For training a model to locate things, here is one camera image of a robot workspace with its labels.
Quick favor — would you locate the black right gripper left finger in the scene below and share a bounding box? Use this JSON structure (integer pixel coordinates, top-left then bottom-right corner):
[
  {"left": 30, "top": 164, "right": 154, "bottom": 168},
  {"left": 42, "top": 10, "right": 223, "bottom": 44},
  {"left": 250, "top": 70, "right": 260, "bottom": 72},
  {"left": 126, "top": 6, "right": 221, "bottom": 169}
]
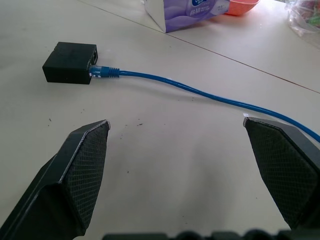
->
[{"left": 0, "top": 119, "right": 111, "bottom": 240}]

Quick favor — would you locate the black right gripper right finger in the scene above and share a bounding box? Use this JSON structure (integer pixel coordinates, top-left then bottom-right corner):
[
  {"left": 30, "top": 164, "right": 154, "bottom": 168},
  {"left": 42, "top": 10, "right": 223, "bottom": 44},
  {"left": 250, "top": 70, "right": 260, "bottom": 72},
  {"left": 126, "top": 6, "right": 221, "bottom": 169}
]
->
[{"left": 242, "top": 116, "right": 320, "bottom": 240}]

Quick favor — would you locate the black network box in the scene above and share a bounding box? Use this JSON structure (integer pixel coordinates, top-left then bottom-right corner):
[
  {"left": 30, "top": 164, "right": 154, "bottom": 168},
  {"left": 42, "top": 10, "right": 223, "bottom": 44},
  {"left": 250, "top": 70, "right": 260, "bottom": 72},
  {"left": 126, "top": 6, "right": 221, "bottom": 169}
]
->
[{"left": 42, "top": 41, "right": 99, "bottom": 86}]

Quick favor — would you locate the clear plastic bag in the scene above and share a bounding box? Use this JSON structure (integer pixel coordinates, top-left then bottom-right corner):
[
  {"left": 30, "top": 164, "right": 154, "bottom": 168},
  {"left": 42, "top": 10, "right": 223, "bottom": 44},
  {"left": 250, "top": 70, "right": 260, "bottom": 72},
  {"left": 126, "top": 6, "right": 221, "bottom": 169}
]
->
[{"left": 286, "top": 0, "right": 320, "bottom": 51}]

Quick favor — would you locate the orange plastic basket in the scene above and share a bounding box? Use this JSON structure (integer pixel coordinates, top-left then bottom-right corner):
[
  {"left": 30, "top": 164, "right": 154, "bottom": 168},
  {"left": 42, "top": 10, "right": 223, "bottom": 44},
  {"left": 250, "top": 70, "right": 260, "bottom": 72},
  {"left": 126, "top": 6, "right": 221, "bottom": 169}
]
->
[{"left": 223, "top": 0, "right": 261, "bottom": 17}]

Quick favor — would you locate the purple tissue pack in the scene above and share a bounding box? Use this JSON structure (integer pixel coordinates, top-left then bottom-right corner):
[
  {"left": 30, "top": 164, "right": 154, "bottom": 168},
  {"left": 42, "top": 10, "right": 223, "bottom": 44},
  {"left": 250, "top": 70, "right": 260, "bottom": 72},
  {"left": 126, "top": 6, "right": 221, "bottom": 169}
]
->
[{"left": 144, "top": 0, "right": 235, "bottom": 34}]

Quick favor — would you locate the blue Ethernet cable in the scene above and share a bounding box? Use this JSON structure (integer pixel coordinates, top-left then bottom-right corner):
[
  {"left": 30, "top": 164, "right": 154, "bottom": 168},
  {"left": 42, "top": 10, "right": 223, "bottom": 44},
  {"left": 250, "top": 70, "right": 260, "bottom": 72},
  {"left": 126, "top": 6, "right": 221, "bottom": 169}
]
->
[{"left": 89, "top": 64, "right": 320, "bottom": 144}]

